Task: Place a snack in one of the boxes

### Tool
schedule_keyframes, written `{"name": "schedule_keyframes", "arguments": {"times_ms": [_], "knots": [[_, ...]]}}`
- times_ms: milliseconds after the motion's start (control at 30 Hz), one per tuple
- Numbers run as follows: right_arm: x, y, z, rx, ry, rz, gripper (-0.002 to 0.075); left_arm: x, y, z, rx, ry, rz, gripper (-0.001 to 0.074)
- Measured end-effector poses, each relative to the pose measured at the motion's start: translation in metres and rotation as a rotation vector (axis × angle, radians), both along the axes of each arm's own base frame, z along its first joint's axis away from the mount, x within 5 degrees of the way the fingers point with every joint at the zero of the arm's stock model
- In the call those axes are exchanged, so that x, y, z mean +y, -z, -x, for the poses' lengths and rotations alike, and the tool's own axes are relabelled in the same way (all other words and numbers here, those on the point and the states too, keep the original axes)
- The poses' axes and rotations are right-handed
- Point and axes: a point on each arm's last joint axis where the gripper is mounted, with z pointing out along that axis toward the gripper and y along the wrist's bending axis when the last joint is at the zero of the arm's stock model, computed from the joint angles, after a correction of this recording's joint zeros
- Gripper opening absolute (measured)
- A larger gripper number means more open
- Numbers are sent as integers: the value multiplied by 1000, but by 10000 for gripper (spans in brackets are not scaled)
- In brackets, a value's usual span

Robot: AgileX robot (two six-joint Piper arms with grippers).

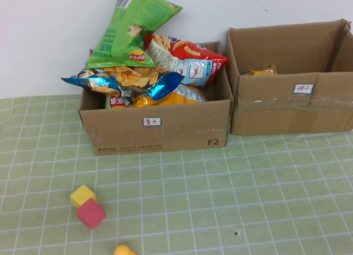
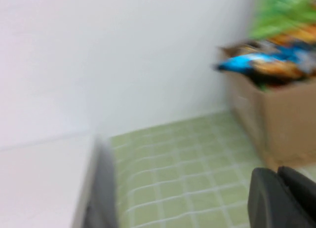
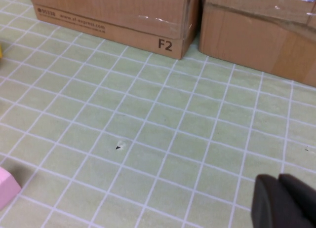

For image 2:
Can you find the large green Lay's chip bag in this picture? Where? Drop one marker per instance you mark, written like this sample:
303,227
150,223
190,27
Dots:
284,13

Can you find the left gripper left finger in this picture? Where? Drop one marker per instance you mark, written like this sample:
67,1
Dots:
269,203

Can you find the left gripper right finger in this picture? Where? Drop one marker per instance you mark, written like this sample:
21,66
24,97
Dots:
306,193

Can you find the blue potato chip bag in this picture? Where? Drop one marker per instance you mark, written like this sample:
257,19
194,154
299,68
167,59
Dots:
247,62

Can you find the green checkered tablecloth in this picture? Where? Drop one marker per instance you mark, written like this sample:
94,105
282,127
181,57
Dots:
185,176

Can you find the cardboard box with F2 print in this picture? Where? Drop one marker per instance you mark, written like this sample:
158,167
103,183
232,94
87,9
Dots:
284,129

